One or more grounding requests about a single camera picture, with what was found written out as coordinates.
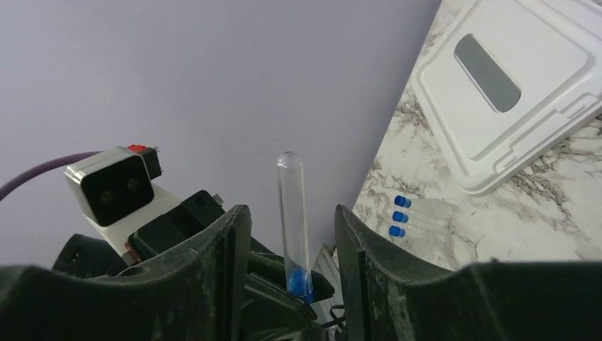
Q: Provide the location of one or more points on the white bin lid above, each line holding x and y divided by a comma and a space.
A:
508, 80

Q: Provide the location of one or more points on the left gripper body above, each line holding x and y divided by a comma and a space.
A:
87, 257

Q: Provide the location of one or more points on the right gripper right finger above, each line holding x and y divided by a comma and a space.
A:
390, 294

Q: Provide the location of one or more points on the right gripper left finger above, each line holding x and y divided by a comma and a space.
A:
193, 291

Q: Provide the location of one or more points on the clear test tube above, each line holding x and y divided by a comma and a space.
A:
410, 232

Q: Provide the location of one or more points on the test tube blue cap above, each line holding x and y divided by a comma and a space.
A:
425, 205
417, 220
293, 217

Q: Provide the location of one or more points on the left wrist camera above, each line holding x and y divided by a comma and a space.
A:
122, 188

